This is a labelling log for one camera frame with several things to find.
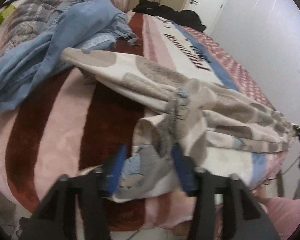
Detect beige bear print pants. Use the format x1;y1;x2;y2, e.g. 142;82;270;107
61;48;295;203

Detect striped pink bed blanket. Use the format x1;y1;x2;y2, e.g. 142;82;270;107
0;12;287;231

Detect black clothes pile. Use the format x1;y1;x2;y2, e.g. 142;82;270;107
133;0;206;32

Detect white door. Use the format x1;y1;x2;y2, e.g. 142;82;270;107
181;0;235;33

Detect pink plaid duvet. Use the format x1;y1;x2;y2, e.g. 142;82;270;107
0;0;128;57

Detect blue denim jeans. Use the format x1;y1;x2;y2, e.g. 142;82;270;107
0;0;138;114

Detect green plush toy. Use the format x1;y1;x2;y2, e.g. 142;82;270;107
0;4;16;25

